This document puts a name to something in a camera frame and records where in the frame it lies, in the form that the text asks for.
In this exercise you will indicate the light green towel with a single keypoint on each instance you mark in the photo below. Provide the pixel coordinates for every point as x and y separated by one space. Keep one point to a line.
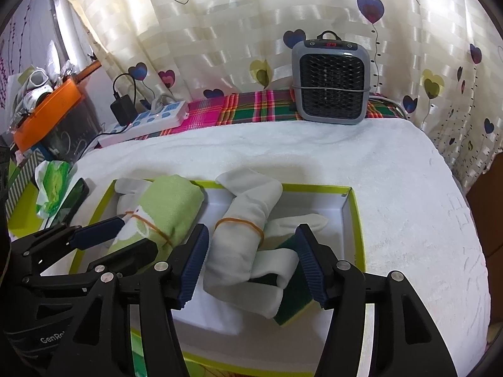
169 208

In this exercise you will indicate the white grey bundle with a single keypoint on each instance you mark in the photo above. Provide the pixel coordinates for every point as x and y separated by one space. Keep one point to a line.
35 84

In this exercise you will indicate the grey chevron patterned box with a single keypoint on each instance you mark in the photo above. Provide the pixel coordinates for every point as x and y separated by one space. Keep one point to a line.
23 184

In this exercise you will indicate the orange plastic tray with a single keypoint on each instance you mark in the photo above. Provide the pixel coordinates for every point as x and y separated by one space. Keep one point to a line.
51 106

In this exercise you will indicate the green white plastic bag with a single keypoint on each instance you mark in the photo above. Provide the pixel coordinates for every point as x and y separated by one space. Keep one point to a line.
53 184

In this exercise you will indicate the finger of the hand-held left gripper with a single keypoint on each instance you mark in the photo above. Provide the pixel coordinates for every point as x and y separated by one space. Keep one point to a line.
129 253
98 230

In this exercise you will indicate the lime green shallow box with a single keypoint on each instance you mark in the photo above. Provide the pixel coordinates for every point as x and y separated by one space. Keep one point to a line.
342 224

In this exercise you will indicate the yellow green sponge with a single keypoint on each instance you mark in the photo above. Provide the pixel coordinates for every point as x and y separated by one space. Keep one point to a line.
292 296

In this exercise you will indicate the heart print curtain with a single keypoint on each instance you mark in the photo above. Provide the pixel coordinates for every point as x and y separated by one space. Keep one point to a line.
220 27

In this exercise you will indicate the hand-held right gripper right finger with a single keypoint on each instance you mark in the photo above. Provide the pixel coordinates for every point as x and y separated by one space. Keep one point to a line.
310 271

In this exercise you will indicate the black charger adapter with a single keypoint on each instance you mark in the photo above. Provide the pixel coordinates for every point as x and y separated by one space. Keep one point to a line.
123 108

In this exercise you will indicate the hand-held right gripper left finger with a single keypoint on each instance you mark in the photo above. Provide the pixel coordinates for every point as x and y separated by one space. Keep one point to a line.
193 267

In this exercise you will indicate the brown wooden cabinet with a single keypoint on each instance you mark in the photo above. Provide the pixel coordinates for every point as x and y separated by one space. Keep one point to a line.
485 188

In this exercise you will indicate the lime green carton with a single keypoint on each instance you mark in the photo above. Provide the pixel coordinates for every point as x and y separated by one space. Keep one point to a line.
27 226

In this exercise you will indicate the dark glass tank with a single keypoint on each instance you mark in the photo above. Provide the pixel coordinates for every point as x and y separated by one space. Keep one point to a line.
74 133

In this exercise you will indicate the grey space heater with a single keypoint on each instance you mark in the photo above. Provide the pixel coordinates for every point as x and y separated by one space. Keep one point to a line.
332 82

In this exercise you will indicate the white blue power strip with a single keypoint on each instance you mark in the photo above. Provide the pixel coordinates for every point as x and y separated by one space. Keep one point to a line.
157 116

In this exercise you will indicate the red green plaid cloth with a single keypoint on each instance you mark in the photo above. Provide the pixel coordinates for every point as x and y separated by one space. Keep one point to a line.
251 108

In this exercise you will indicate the black smartphone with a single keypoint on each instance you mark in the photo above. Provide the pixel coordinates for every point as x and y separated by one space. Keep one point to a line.
70 204

